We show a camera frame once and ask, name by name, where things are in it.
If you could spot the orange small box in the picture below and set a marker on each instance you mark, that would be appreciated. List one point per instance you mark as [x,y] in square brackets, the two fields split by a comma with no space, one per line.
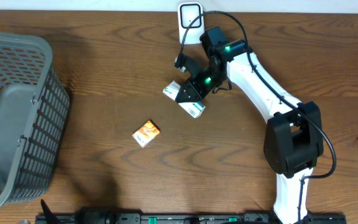
[146,134]

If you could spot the white barcode scanner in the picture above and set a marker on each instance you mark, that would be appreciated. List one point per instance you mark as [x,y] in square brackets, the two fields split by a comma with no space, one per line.
[187,12]

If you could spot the white blue toothpaste box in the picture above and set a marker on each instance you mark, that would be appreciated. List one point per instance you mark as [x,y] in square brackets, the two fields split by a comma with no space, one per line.
[195,109]

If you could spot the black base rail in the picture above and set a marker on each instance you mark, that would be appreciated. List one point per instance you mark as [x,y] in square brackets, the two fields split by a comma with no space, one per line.
[103,216]

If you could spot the grey plastic basket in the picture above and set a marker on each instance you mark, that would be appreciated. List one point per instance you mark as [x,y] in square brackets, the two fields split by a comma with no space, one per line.
[34,108]

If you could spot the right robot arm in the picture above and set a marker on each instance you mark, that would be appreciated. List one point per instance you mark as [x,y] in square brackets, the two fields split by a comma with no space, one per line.
[293,136]

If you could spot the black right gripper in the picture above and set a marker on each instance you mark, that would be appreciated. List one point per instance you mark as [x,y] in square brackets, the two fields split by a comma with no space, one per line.
[196,92]

